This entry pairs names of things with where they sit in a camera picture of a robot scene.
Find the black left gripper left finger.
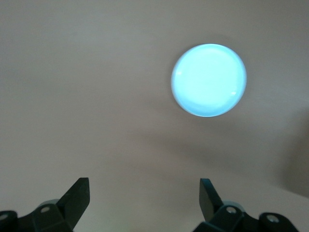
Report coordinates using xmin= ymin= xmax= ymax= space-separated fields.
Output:
xmin=31 ymin=177 xmax=90 ymax=232

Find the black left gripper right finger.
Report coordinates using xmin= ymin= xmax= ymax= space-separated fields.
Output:
xmin=195 ymin=178 xmax=252 ymax=232

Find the light blue round plate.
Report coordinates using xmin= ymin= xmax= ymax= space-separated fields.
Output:
xmin=170 ymin=43 xmax=247 ymax=118

